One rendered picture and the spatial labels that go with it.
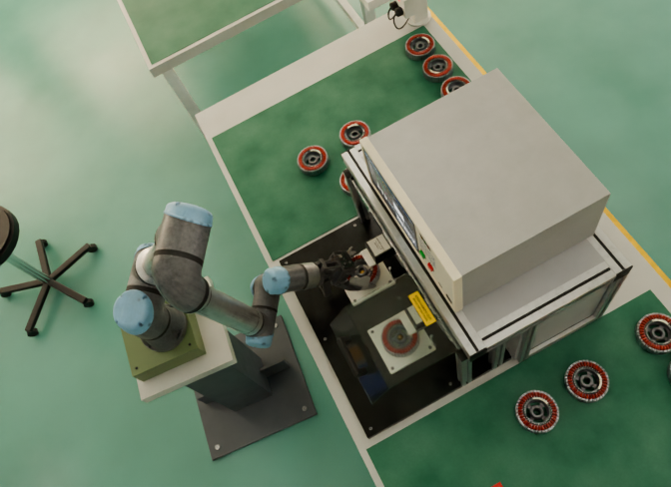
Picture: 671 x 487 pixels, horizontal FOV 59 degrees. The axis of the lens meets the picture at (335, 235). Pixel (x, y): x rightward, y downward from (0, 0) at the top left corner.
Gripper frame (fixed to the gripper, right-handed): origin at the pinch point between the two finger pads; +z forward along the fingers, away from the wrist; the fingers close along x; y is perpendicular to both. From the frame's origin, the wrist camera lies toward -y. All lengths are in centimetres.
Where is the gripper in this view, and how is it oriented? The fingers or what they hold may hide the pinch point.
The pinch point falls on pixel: (363, 269)
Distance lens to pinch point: 187.0
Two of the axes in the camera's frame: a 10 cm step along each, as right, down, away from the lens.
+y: 4.1, -6.4, -6.5
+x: -4.4, -7.6, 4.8
